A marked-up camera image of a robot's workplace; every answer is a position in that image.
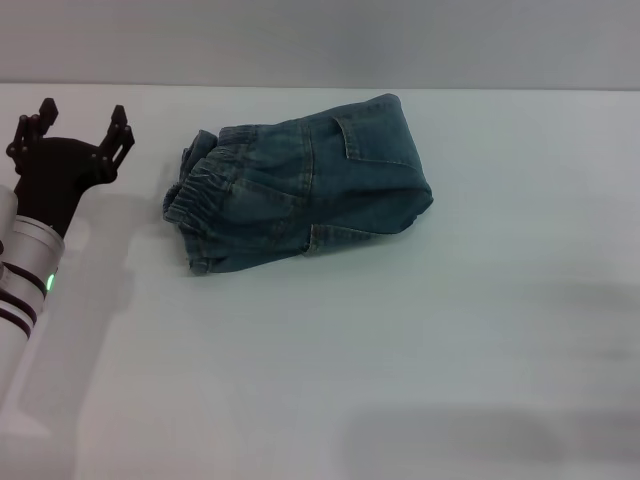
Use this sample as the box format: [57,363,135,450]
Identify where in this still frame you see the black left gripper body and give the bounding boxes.
[12,135,118,237]

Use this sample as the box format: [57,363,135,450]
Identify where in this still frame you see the blue denim shorts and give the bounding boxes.
[161,92,436,277]

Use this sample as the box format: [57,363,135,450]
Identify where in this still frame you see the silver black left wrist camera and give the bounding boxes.
[0,184,19,251]

